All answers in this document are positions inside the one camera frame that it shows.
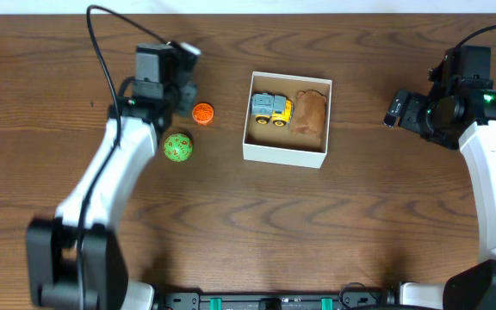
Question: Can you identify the green numbered ball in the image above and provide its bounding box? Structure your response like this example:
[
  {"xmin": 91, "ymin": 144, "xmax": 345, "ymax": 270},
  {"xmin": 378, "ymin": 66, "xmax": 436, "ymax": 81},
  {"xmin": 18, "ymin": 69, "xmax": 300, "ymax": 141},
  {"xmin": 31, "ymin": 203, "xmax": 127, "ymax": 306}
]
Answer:
[{"xmin": 163, "ymin": 133, "xmax": 193, "ymax": 162}]

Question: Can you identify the white cardboard box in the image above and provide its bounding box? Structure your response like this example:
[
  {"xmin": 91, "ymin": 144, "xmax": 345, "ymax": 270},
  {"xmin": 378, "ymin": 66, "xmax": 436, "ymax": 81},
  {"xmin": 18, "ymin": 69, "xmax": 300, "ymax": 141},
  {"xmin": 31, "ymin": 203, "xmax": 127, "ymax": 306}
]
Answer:
[{"xmin": 242, "ymin": 71, "xmax": 332, "ymax": 169}]

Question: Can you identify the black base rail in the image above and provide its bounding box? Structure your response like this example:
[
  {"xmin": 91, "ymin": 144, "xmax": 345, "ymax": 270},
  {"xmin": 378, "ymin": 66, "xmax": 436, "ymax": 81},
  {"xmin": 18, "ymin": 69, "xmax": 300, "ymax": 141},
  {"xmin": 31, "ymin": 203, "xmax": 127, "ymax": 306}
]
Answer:
[{"xmin": 152, "ymin": 282, "xmax": 399, "ymax": 310}]

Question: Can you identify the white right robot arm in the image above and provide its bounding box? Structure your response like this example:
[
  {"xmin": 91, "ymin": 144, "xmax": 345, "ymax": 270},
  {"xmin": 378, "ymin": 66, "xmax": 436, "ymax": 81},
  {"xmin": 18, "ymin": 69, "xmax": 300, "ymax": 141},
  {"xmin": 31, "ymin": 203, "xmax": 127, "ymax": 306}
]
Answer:
[{"xmin": 384, "ymin": 90, "xmax": 496, "ymax": 309}]

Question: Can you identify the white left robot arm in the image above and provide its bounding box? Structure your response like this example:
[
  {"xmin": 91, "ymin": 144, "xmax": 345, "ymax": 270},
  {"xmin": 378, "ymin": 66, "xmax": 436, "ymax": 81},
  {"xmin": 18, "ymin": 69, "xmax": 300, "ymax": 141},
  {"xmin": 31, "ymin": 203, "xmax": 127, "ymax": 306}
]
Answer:
[{"xmin": 26, "ymin": 41, "xmax": 202, "ymax": 310}]

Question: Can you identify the orange ridged toy ball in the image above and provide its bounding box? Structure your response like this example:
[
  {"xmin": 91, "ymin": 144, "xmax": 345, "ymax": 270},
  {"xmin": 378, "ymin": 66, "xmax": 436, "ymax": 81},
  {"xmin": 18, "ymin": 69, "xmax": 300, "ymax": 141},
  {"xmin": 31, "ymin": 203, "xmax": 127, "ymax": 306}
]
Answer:
[{"xmin": 191, "ymin": 102, "xmax": 214, "ymax": 126}]

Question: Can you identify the brown plush toy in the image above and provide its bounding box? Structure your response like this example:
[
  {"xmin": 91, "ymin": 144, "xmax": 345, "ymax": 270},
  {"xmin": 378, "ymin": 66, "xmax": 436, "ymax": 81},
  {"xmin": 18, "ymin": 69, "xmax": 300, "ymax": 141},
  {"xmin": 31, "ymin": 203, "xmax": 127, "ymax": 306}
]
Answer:
[{"xmin": 289, "ymin": 90, "xmax": 327, "ymax": 140}]

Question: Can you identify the yellow grey toy truck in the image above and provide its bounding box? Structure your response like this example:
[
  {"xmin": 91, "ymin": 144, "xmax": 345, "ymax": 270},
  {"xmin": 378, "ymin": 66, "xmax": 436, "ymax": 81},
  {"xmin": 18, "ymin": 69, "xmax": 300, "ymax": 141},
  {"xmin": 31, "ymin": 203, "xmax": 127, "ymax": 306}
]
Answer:
[{"xmin": 251, "ymin": 93, "xmax": 295, "ymax": 127}]

